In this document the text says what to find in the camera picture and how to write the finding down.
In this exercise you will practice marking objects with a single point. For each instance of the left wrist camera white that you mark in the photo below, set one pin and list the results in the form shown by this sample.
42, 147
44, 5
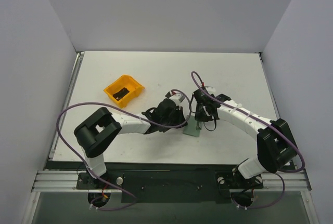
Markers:
177, 98

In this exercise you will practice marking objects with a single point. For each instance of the black credit card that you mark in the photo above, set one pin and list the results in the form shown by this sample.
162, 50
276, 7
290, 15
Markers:
120, 94

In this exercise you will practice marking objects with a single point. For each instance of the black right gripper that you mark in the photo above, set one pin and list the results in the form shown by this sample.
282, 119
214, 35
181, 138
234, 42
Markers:
202, 113

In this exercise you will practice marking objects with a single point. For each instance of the aluminium rail frame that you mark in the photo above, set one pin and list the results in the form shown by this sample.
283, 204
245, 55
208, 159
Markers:
67, 193

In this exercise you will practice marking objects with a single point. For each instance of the yellow plastic bin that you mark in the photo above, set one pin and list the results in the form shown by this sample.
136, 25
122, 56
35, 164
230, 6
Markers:
128, 82

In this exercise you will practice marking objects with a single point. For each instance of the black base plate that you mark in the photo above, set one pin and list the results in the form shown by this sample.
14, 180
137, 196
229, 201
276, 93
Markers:
179, 183

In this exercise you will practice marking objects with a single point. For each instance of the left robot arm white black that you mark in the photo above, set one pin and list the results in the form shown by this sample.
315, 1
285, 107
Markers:
97, 132

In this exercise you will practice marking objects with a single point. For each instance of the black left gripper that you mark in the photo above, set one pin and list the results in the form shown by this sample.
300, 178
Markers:
178, 115

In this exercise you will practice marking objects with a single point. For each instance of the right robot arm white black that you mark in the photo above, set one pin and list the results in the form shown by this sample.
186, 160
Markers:
276, 146

